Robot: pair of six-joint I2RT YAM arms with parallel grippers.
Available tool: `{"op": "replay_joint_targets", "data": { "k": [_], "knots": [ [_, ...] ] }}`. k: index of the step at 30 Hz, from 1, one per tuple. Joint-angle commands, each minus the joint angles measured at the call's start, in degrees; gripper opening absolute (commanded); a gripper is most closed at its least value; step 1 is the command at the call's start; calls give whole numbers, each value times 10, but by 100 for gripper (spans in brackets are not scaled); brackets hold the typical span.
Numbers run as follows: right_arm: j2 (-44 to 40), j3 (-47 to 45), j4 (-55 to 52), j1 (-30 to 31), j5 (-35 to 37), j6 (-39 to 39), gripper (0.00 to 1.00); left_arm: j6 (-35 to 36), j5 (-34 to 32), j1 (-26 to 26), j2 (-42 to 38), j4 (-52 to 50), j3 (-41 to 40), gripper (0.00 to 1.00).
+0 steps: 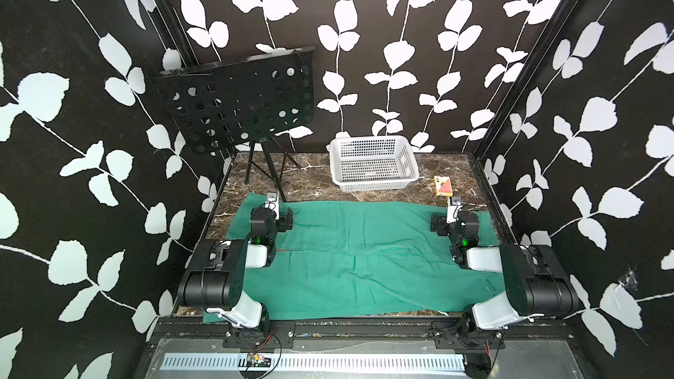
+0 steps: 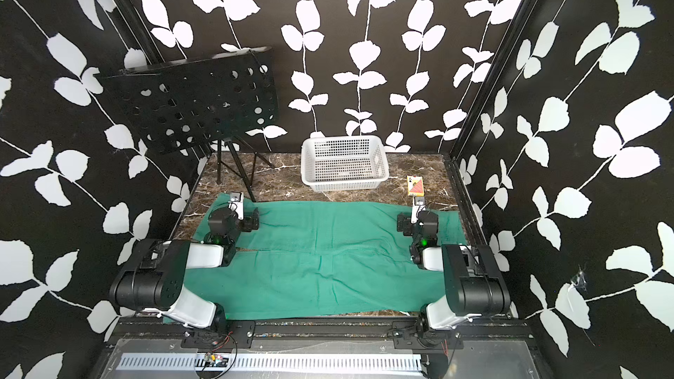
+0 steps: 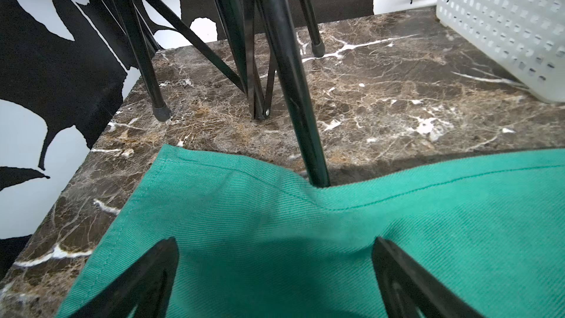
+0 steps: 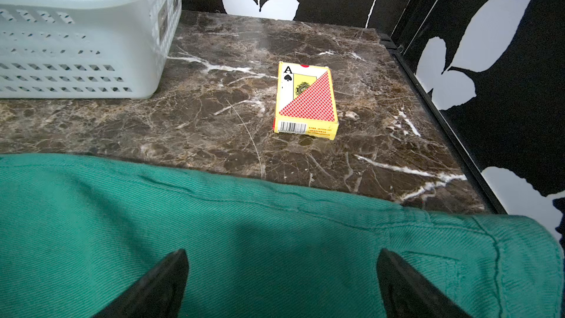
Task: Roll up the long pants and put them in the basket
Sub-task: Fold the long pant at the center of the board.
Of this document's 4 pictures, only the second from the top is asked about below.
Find green long pants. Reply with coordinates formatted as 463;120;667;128
184;200;445;320

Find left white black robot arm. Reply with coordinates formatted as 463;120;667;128
109;204;260;333

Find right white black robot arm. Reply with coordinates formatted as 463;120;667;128
397;209;511;332

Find small orange card box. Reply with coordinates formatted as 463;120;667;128
407;175;425;197

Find white plastic mesh basket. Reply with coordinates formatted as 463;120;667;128
301;135;390;192

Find black perforated music stand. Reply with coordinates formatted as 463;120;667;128
95;46;281;204

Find small green circuit board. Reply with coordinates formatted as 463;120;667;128
203;354;229;370

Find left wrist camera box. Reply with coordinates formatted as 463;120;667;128
227;192;244;220

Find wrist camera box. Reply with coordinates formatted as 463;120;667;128
227;192;244;220
411;196;427;224

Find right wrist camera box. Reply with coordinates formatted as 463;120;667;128
411;196;427;224

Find white slotted cable duct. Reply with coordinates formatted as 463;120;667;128
115;353;423;375

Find black front mounting rail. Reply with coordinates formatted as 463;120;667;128
107;317;537;353

